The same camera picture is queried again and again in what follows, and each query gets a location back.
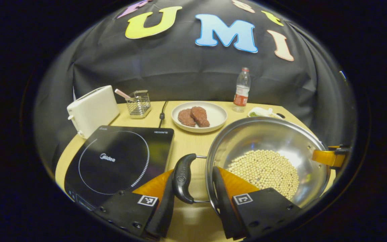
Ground black power cable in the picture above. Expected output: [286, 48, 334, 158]
[159, 101, 169, 128]

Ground steel pot with black handle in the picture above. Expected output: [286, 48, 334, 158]
[172, 117, 331, 215]

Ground black induction cooktop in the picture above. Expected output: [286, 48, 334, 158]
[64, 125, 174, 210]

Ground pink utensil handle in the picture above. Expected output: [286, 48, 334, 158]
[115, 89, 134, 101]

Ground clear water bottle red label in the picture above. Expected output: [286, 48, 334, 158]
[233, 68, 251, 113]

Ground white divided dish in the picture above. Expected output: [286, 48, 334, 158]
[248, 107, 283, 119]

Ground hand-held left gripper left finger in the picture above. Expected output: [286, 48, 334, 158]
[94, 170, 175, 240]

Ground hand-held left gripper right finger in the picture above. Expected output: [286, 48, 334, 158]
[213, 166, 303, 240]

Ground brown meat patty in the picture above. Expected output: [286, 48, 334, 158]
[178, 109, 197, 127]
[190, 106, 210, 128]

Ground wire mesh utensil holder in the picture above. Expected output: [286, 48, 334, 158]
[126, 90, 152, 119]

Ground pile of soybeans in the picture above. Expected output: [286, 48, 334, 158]
[227, 150, 300, 200]

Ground white round plate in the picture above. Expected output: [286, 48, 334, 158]
[172, 102, 228, 133]

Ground white toaster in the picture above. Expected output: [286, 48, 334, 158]
[67, 85, 120, 139]

